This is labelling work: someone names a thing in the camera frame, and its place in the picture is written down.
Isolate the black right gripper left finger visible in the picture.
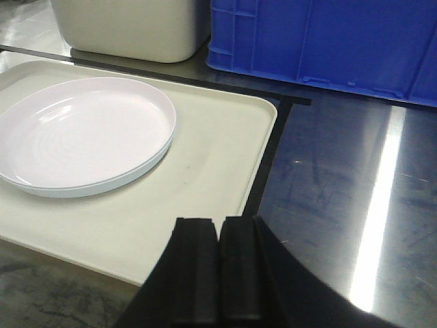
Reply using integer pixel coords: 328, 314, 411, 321
114, 218, 219, 327

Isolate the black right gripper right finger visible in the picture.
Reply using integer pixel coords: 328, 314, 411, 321
219, 216, 392, 327

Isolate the pink round plate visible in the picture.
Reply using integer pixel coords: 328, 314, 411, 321
1, 77, 177, 198

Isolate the cream plastic tray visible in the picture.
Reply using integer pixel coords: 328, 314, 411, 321
1, 79, 277, 285

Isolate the cream plastic basket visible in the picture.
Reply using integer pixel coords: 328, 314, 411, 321
51, 1, 211, 63

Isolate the large blue crate lower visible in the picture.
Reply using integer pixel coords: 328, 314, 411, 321
207, 1, 436, 106

